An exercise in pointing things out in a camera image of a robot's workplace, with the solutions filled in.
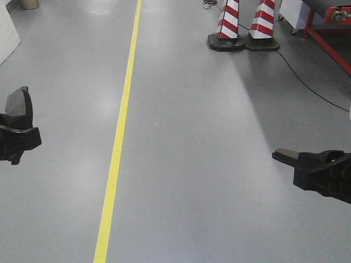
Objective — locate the red conveyor frame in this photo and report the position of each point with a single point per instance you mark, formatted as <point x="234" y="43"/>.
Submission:
<point x="337" y="21"/>

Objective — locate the gold trash bin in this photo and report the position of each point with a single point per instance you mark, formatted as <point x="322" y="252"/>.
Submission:
<point x="29" y="4"/>

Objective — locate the black rubber barrier base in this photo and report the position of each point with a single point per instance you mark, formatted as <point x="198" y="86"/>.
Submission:
<point x="227" y="38"/>

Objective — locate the black conveyor belt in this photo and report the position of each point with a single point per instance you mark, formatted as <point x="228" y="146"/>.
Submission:
<point x="322" y="6"/>

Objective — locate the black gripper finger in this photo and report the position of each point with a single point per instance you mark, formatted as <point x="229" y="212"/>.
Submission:
<point x="17" y="136"/>
<point x="331" y="182"/>
<point x="330" y="160"/>

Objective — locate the grey brake pad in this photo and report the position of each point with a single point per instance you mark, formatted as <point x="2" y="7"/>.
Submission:
<point x="286" y="156"/>
<point x="19" y="110"/>

